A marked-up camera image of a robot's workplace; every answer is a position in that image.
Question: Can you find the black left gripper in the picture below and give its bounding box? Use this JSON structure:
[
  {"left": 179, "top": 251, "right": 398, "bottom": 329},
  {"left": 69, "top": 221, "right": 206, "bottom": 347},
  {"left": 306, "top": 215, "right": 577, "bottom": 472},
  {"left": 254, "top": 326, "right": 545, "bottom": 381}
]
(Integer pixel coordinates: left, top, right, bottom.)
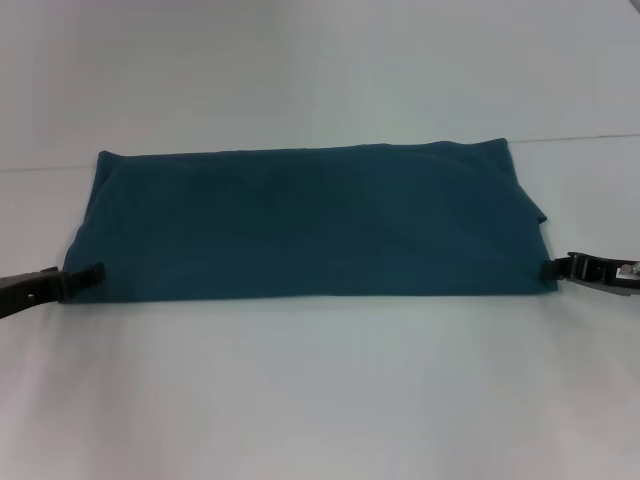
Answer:
[{"left": 0, "top": 261, "right": 106, "bottom": 321}]

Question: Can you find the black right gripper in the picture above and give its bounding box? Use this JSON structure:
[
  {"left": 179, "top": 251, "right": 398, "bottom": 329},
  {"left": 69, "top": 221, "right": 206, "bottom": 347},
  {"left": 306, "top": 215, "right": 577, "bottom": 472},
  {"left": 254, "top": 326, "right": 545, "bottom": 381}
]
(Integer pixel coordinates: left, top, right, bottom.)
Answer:
[{"left": 543, "top": 252, "right": 640, "bottom": 300}]

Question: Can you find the teal t-shirt with FREE print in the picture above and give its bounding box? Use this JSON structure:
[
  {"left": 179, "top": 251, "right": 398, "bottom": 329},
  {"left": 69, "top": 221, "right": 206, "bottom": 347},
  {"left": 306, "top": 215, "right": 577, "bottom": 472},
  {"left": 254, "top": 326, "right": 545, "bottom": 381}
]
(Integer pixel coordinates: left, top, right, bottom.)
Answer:
[{"left": 62, "top": 137, "right": 558, "bottom": 305}]

